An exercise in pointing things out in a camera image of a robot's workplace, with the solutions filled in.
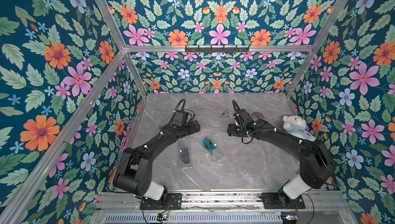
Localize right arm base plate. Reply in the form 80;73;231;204
259;191;306;210

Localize purple protractor ruler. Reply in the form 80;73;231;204
251;112;265;120

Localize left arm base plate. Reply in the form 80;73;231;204
139;192;183;211

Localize teal ruler set pouch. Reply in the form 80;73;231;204
202;137;223;163

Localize black hook rail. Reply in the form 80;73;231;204
184;45;250;54

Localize white teddy bear blue shirt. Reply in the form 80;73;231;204
282;115;316;141

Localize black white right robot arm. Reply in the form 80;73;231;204
227;106;335;205

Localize purple triangle ruler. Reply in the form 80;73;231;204
219;109;230;118

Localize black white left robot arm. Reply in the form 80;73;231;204
112;109;201;201

